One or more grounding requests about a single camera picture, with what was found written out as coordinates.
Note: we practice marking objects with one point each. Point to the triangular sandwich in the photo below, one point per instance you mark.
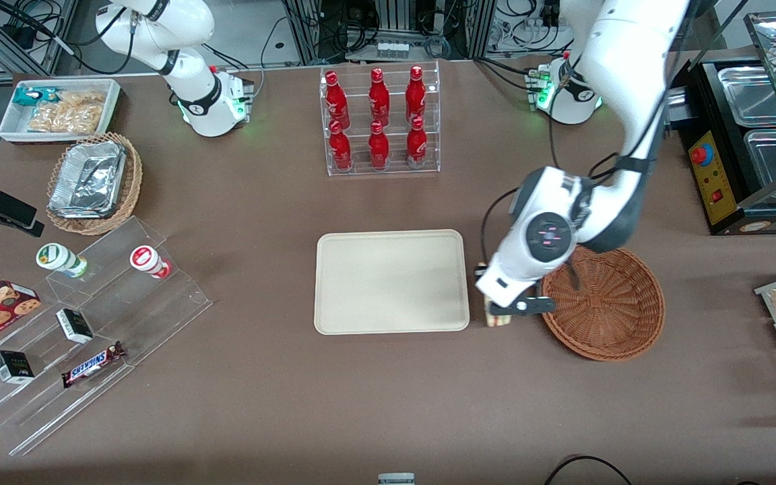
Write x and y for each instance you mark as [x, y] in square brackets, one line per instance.
[499, 321]

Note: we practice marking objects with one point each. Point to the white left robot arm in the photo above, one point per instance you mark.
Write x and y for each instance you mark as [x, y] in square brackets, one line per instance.
[630, 67]

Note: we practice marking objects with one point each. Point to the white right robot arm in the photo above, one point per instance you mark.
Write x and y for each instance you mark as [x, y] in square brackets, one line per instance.
[159, 40]

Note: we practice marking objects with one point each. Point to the large brown wicker basket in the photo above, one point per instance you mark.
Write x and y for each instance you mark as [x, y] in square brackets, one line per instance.
[603, 316]

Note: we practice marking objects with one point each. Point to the beige rectangular tray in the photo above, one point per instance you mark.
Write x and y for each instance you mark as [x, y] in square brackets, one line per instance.
[391, 283]

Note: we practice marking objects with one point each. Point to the light wicker basket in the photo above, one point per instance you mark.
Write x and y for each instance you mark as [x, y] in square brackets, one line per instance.
[131, 182]

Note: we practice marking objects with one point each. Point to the green-lidded drink cup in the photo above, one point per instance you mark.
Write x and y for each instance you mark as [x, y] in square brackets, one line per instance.
[58, 258]

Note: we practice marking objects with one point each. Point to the stack of foil trays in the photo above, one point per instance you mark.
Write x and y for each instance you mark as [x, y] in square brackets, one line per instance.
[86, 178]

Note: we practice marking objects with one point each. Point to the white rectangular snack bin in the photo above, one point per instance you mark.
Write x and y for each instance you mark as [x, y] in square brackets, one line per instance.
[11, 128]

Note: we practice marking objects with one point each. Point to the clear bag of crackers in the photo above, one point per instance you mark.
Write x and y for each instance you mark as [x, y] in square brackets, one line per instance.
[68, 114]

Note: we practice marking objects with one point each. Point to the teal snack packet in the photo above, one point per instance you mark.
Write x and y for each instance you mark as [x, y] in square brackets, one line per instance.
[31, 95]

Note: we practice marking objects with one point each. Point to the small black white box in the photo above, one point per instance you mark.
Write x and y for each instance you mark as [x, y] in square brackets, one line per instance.
[75, 325]

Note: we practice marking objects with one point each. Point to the red-lidded drink cup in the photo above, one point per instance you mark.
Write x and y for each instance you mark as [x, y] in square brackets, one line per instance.
[145, 259]

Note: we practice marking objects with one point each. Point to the small black green box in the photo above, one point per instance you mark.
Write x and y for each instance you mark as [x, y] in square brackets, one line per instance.
[12, 367]

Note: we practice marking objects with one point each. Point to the clear acrylic bottle rack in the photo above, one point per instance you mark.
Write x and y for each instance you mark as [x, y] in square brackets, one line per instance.
[395, 172]

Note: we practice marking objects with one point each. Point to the red soda bottle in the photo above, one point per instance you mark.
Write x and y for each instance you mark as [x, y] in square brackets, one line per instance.
[415, 94]
[417, 145]
[378, 148]
[337, 101]
[379, 98]
[340, 149]

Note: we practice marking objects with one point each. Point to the Snickers chocolate bar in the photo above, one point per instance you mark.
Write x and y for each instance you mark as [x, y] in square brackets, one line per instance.
[91, 364]

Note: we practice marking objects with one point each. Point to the black power adapter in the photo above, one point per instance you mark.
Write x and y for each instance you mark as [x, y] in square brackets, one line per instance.
[21, 35]

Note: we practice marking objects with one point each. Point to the clear acrylic stepped display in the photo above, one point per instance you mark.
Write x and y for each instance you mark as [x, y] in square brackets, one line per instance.
[159, 316]

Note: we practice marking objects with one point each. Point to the small white grey device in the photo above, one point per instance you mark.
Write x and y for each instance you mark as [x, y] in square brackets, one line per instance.
[396, 479]

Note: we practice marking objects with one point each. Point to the red emergency stop knob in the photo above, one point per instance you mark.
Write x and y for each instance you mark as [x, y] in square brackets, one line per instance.
[700, 155]

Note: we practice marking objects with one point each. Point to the black food warmer appliance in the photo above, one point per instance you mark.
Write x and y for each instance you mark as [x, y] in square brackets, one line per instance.
[731, 195]

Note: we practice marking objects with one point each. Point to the white power strip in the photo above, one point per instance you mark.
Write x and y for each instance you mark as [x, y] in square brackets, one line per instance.
[392, 48]

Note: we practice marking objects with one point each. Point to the aluminium frame rack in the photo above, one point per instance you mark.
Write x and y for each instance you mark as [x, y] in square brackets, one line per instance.
[388, 20]

